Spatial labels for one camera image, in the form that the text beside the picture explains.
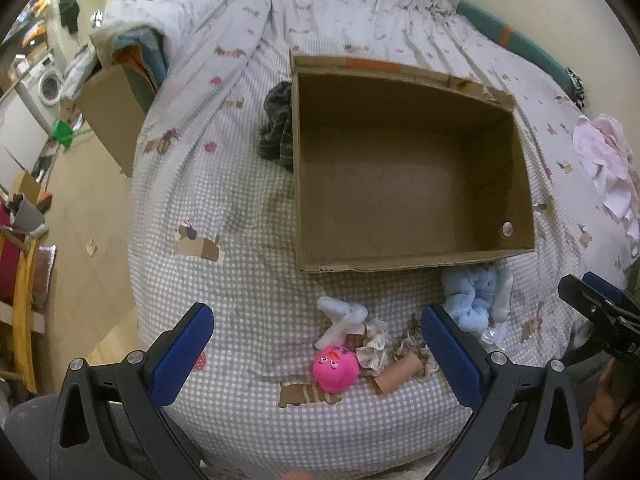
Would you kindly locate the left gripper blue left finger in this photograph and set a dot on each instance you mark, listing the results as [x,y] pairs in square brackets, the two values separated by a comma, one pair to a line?
[86,440]

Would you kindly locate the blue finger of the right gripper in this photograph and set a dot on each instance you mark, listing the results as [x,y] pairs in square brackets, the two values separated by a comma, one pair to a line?
[610,291]
[581,297]

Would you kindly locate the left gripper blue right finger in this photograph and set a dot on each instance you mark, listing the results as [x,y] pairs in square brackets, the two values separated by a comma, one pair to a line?
[523,417]

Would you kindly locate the clear plastic packet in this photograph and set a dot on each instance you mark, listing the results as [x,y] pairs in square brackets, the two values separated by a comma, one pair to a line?
[492,338]

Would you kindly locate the light blue fluffy scrunchie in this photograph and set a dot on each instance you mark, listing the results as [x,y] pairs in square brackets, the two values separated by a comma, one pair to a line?
[469,294]

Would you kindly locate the brown cardboard tube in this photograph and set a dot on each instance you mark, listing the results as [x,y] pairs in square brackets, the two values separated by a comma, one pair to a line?
[397,373]

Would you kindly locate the beige frilly scrunchie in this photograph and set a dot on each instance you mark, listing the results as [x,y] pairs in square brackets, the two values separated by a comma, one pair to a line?
[372,355]

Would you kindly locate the pink round plush toy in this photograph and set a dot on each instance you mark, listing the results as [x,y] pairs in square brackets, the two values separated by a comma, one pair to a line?
[335,368]

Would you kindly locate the white cloth bunny toy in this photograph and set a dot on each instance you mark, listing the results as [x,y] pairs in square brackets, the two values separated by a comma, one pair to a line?
[346,319]

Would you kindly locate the pink ruffled cloth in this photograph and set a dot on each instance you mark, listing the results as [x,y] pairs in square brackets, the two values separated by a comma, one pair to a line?
[606,155]

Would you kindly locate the checkered dog print bedsheet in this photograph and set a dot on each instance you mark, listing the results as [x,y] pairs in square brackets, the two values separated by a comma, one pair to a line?
[214,222]

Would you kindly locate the teal bed headboard cushion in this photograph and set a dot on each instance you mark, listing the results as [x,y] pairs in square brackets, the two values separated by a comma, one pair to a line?
[505,36]

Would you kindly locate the open brown cardboard box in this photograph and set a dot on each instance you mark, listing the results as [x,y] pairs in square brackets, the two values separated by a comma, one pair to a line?
[396,168]

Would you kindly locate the green dustpan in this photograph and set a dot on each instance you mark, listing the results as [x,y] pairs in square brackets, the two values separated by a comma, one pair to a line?
[65,135]

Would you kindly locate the small brown cardboard box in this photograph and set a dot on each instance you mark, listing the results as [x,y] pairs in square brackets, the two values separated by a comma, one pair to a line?
[114,102]

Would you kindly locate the dark striped cloth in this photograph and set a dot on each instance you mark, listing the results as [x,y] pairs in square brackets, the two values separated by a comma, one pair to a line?
[276,136]

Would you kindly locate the white washing machine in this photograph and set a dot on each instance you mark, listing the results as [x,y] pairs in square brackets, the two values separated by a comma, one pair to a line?
[40,90]

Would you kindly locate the white fluffy blanket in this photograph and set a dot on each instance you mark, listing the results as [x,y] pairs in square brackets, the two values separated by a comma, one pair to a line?
[174,20]

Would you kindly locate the black hanging bag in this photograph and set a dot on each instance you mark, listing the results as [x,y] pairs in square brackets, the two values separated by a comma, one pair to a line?
[69,12]

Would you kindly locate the wooden chair yellow frame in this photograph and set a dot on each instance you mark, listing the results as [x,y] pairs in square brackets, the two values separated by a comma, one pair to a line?
[19,315]

